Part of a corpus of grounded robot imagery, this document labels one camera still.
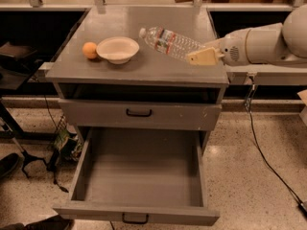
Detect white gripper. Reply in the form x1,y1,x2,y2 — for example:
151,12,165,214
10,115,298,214
186,29,249,66

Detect clear plastic water bottle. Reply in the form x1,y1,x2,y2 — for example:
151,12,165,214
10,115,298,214
139,27,202,61

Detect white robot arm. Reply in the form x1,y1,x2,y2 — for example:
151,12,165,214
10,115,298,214
186,5,307,66

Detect grey drawer cabinet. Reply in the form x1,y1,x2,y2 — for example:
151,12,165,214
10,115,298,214
47,5,228,142

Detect closed grey upper drawer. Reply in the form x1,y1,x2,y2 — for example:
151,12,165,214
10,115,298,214
59,99,222,131

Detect open grey bottom drawer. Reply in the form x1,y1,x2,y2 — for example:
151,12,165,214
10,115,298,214
54,128,220,226

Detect white bowl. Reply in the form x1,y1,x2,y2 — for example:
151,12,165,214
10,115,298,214
96,36,139,64

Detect orange fruit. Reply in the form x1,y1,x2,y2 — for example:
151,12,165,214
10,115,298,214
83,42,97,59

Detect black stand with legs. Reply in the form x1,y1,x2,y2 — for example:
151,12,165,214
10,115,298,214
0,42,46,178

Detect black shoe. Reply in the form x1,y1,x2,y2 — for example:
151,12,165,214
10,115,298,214
0,153,20,178

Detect metal frame rail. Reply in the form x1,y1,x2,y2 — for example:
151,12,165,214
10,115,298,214
225,64,307,86

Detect black upper drawer handle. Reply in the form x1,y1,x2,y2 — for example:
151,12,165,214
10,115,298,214
126,108,153,118

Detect black drawer handle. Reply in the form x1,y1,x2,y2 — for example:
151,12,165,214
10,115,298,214
126,108,153,118
122,213,149,225

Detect wire basket with packets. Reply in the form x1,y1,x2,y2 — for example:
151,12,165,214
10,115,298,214
47,116,83,172

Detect black floor cable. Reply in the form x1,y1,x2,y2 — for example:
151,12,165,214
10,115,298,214
248,83,307,213

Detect black bottom drawer handle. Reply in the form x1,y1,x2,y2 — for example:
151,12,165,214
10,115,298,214
122,213,149,225

